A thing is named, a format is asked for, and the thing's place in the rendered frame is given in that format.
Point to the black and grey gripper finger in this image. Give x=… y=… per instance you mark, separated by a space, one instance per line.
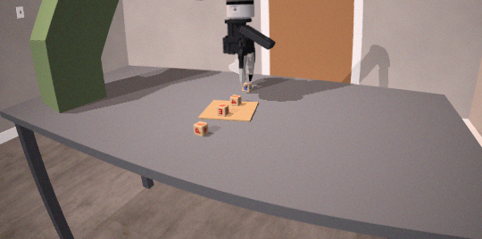
x=250 y=64
x=239 y=65

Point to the peach flat mat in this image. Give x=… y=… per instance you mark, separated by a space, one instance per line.
x=242 y=112

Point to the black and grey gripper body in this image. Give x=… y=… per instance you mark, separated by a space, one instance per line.
x=234 y=39

